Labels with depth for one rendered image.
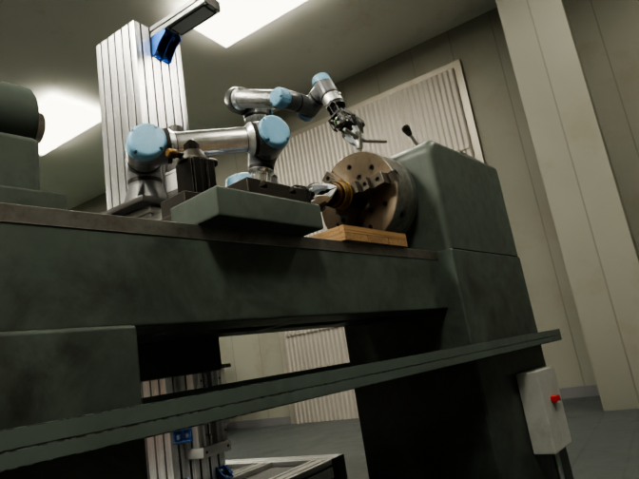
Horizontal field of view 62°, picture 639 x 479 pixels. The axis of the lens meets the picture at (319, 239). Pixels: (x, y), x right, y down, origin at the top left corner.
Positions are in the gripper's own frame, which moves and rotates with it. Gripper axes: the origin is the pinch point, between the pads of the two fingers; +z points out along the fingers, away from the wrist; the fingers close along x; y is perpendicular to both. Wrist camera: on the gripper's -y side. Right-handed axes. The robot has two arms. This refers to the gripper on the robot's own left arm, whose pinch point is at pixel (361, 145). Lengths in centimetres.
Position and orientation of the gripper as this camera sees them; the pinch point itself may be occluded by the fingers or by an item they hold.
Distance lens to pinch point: 200.4
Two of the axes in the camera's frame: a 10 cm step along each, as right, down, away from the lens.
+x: 6.5, -5.7, -5.0
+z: 4.0, 8.2, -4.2
